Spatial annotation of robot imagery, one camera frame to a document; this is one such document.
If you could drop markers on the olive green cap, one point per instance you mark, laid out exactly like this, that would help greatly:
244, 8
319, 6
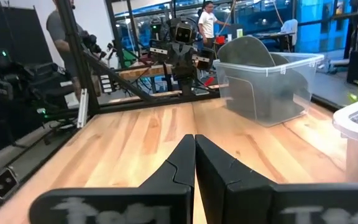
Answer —
244, 51
280, 59

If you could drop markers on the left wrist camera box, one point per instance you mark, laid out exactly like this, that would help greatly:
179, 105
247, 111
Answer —
183, 34

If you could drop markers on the green white cup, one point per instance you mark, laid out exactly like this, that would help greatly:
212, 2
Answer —
240, 33

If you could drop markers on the wooden workbench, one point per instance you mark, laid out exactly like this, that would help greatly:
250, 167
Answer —
141, 71

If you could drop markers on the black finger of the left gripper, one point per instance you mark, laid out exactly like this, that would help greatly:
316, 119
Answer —
176, 62
188, 62

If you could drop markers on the silver frame bracket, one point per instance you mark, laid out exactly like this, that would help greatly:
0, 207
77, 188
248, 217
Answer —
82, 109

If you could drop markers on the black box white labels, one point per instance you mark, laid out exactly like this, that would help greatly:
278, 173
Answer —
106, 84

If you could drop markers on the white cloth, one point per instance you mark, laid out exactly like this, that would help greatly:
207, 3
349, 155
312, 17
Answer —
289, 28

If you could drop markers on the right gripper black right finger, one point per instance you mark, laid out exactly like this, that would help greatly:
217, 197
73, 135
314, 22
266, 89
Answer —
259, 205

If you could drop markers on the red container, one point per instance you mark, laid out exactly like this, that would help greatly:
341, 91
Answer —
220, 40

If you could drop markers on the small grey depth camera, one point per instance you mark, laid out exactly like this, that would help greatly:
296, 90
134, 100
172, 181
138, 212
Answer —
3, 186

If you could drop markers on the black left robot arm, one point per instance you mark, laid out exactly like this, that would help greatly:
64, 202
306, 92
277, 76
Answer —
186, 87

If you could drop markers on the black partition panel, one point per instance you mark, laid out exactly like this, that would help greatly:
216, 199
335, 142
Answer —
11, 28

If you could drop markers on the dark desk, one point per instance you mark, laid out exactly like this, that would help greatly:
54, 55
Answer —
269, 35

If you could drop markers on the red tool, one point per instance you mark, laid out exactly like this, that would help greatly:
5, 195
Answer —
209, 81

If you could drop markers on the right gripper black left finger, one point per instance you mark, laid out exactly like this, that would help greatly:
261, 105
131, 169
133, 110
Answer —
120, 205

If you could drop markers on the person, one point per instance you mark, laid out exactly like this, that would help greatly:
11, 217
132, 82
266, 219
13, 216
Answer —
208, 23
56, 28

